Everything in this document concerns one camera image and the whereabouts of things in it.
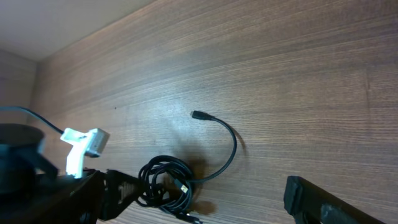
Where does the black USB cable bundle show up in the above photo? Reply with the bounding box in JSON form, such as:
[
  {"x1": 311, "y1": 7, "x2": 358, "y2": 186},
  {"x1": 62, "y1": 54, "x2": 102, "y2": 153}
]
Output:
[{"x1": 135, "y1": 154, "x2": 203, "y2": 224}]

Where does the black USB cable long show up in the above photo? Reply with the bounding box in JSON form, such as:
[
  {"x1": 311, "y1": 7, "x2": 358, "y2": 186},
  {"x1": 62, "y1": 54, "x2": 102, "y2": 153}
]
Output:
[{"x1": 173, "y1": 111, "x2": 238, "y2": 185}]

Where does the left camera black cable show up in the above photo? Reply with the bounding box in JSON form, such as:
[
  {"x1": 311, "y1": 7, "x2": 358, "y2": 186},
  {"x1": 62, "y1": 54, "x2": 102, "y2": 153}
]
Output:
[{"x1": 0, "y1": 106, "x2": 65, "y2": 135}]

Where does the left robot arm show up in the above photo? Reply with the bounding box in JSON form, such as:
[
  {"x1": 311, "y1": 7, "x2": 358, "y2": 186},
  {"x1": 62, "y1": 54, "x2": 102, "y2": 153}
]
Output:
[{"x1": 1, "y1": 124, "x2": 144, "y2": 223}]

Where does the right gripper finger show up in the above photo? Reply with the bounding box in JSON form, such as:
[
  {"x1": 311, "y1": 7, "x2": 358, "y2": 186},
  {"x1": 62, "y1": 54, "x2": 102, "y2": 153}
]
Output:
[{"x1": 284, "y1": 176, "x2": 383, "y2": 224}]

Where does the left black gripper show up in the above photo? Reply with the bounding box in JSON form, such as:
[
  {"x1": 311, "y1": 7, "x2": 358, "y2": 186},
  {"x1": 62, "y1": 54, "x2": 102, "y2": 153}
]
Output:
[{"x1": 1, "y1": 170, "x2": 144, "y2": 224}]

